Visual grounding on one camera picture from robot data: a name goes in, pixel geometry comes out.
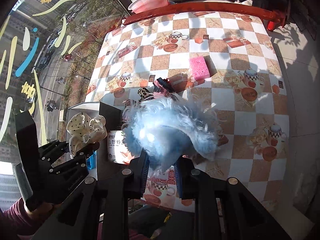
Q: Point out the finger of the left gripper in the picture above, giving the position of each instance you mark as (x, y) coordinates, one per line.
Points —
(75, 168)
(53, 150)

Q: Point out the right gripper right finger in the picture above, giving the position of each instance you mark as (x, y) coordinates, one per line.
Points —
(195, 184)

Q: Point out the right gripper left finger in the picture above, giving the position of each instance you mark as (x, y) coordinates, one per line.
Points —
(127, 184)

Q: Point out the white polka dot scrunchie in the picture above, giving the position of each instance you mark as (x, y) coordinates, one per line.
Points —
(85, 130)

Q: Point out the fluffy light blue plush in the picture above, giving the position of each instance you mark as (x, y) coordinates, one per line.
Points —
(167, 128)

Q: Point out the leopard print scrunchie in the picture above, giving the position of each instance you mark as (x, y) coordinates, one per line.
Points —
(144, 94)

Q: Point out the pink and navy sock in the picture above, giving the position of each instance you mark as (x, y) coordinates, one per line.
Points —
(162, 88)

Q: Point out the pink sponge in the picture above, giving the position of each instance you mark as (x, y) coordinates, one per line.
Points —
(199, 68)

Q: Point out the striped knitted cuff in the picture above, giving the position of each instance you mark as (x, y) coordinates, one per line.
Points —
(131, 103)

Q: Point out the left hand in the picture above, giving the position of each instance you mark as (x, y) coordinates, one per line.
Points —
(44, 210)

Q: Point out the dark storage box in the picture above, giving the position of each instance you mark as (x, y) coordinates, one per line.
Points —
(96, 164)

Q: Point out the checkered tablecloth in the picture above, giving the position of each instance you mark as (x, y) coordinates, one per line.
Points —
(245, 88)

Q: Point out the pink plastic basin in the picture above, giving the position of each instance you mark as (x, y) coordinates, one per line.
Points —
(144, 5)

